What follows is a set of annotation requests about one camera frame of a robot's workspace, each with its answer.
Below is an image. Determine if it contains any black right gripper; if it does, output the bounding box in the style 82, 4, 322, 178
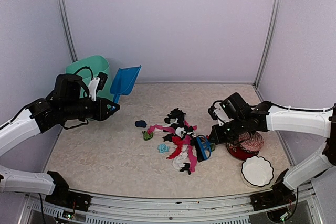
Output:
208, 115, 247, 145

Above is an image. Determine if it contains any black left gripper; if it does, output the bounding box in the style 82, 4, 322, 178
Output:
61, 96, 119, 121

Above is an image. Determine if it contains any blue dustpan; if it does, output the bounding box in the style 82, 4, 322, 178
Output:
110, 65, 142, 103

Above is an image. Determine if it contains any blue hand brush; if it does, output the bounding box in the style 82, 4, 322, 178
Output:
194, 135, 212, 163

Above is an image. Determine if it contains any teal plastic waste bin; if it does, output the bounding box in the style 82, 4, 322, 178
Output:
65, 55, 113, 121

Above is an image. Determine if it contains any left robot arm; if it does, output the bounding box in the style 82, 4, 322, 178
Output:
1, 72, 120, 206

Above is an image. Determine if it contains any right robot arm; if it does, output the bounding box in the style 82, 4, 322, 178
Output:
208, 92, 335, 205

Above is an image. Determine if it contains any red floral bowl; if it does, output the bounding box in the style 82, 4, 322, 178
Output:
226, 144, 260, 161

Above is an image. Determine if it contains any pink patterned bowl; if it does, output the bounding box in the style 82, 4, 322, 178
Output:
238, 132, 264, 153

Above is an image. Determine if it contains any navy paper scrap far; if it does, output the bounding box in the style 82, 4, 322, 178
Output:
134, 120, 147, 128

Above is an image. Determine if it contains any green paper scrap left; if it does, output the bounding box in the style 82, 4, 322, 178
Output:
142, 131, 154, 141

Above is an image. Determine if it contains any white scalloped bowl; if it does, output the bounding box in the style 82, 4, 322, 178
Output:
240, 156, 274, 188

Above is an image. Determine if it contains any light blue paper scrap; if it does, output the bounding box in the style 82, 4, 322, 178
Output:
157, 144, 170, 153

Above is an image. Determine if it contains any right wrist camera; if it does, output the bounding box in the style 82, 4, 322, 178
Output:
208, 105, 228, 126

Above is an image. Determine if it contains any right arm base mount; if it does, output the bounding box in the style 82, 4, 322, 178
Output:
250, 169, 297, 211

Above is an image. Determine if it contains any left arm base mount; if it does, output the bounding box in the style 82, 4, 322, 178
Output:
45, 171, 91, 212

